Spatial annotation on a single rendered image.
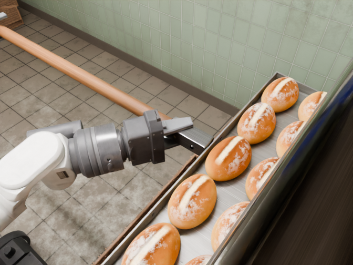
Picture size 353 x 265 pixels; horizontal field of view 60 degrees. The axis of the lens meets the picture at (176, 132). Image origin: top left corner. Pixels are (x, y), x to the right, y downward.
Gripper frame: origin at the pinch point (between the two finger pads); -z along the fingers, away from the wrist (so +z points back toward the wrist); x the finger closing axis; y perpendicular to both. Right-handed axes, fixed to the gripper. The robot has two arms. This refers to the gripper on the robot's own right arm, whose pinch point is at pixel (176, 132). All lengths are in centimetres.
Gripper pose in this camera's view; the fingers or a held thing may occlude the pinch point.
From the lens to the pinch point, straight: 57.9
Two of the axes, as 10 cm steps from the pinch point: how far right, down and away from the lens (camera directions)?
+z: -9.6, 2.2, -2.0
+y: -3.0, -7.1, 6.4
